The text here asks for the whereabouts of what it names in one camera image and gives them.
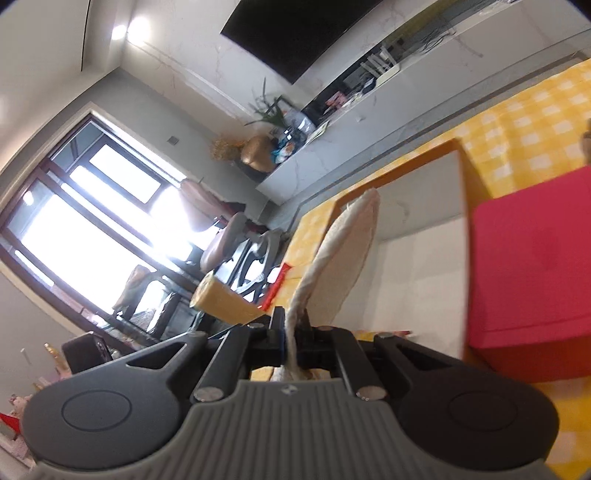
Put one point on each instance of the reddish hanging cloth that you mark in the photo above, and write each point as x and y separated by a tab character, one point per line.
203	203

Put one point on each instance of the loose papers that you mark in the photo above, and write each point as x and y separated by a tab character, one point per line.
318	131

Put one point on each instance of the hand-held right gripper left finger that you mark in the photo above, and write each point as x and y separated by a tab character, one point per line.
277	333

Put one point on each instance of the green leafy potted plant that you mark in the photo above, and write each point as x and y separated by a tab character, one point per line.
270	108

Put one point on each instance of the white marble television cabinet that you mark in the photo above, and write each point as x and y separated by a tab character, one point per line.
351	138

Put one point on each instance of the small pink box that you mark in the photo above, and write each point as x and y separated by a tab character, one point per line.
335	100

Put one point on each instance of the dark framed window door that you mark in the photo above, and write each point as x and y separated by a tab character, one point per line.
92	221

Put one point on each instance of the snack packets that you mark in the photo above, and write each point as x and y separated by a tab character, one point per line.
284	148

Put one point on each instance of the red flat packet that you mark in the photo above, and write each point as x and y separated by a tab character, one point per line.
277	286

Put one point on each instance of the dried yellow flowers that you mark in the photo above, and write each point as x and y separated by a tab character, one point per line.
224	148

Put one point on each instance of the pink desk chair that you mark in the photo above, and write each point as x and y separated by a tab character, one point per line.
221	249

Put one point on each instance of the gold vase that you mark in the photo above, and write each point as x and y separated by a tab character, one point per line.
258	154

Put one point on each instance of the yellow cylindrical can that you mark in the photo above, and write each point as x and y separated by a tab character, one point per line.
226	302

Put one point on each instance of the black speaker box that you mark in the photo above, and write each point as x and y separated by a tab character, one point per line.
83	353

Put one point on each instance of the red box lid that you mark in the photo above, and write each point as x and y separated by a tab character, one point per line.
531	267

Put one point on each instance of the white plush toy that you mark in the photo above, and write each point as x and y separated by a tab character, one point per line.
344	249

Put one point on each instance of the white router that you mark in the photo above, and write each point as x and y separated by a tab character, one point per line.
385	69

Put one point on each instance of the grey wall switch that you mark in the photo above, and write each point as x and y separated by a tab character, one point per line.
174	140

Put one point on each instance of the black wall television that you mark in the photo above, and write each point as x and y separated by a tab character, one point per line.
300	32

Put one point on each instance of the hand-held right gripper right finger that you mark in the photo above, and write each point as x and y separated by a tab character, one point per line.
307	342

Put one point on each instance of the yellow checked cloth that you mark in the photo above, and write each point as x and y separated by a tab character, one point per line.
531	120

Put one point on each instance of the orange storage box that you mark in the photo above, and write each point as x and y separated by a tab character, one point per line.
415	221

